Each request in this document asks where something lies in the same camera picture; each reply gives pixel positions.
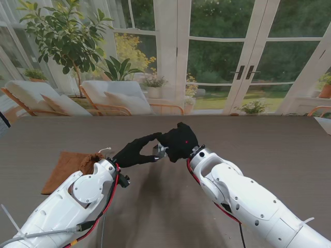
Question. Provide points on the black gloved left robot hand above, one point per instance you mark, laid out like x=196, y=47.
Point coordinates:
x=132, y=155

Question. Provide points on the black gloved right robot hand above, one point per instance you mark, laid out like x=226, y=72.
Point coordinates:
x=181, y=142

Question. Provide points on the grey charger head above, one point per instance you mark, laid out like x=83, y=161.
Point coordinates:
x=157, y=152

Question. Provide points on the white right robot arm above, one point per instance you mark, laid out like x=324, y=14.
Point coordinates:
x=245, y=196

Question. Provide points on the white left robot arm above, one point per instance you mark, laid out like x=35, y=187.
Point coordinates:
x=64, y=201

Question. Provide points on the printed garden room backdrop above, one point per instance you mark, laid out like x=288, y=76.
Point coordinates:
x=219, y=64

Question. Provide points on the dark object at table edge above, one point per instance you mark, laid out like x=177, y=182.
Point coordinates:
x=3, y=120

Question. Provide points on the white paper sheet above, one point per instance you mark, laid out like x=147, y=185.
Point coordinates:
x=324, y=124

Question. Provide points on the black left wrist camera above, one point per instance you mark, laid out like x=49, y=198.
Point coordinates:
x=125, y=182

